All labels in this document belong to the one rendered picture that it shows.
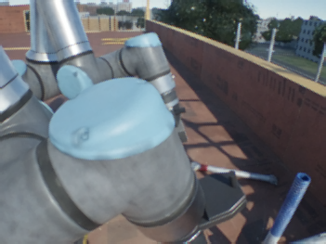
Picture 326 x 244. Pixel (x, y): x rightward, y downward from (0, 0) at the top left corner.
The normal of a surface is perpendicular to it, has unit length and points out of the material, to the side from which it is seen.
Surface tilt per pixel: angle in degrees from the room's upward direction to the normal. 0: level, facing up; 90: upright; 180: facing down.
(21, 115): 79
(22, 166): 27
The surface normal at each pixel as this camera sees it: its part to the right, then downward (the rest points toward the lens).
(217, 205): -0.34, -0.73
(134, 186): 0.42, 0.40
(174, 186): 0.66, 0.26
